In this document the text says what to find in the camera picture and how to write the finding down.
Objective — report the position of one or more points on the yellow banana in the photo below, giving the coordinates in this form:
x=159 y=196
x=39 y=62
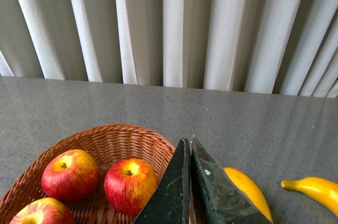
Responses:
x=318 y=189
x=250 y=189

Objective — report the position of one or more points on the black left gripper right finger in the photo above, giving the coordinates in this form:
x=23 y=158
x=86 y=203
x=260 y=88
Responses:
x=216 y=198

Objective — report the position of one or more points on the white pleated curtain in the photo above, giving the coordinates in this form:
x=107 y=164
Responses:
x=286 y=47

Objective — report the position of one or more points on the red yellow apple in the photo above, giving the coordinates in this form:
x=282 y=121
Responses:
x=71 y=176

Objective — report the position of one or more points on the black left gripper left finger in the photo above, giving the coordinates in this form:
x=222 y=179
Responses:
x=170 y=203

